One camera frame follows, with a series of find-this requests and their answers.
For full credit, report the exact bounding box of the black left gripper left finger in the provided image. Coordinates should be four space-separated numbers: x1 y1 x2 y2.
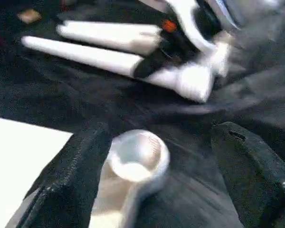
5 124 113 228

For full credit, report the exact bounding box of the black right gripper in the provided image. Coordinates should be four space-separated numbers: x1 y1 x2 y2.
133 2 227 79

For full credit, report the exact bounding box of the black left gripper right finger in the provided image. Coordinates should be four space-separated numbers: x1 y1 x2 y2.
211 121 285 228

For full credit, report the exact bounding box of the white plastic table top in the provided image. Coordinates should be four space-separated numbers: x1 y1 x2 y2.
0 116 171 228

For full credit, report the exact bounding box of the small yellow label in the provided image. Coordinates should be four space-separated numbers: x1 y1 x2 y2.
17 9 41 24

